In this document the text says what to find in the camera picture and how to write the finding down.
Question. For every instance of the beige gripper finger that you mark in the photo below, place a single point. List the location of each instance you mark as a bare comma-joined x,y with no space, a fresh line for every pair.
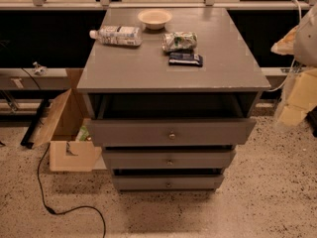
289,115

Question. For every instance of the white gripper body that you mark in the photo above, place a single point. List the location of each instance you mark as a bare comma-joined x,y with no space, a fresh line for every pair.
306,42

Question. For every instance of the grey top drawer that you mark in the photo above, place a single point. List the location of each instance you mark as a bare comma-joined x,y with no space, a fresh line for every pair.
170,132

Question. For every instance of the grey drawer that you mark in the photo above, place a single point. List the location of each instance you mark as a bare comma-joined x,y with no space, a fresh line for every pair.
168,159
170,132
167,183

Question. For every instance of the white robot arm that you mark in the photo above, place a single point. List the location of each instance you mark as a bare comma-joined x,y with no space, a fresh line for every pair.
301,42

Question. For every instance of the grey drawer cabinet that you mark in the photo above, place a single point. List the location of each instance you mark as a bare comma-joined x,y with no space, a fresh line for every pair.
123,83

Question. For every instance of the grey middle drawer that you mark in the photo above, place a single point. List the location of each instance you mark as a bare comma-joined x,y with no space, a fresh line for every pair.
168,159

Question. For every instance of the grey bottom drawer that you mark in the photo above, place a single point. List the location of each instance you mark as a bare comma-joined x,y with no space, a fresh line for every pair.
167,183

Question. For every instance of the open cardboard box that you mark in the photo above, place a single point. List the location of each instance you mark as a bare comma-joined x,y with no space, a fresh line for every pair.
62,125

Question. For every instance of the dark blue snack packet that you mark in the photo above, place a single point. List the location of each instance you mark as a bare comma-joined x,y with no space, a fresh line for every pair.
189,59

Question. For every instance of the green white snack bag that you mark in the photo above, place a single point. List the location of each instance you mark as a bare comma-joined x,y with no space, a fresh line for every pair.
179,41

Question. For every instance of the white bowl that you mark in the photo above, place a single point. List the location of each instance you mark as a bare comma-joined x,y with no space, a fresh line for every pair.
154,19

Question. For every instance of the clear plastic water bottle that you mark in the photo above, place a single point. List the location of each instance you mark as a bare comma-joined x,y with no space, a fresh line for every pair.
118,36

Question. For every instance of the green item in box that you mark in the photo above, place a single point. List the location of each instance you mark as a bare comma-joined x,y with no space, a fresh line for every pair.
83,134

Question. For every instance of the small crumpled plastic object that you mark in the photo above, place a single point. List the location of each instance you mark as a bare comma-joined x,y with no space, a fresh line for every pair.
39,69

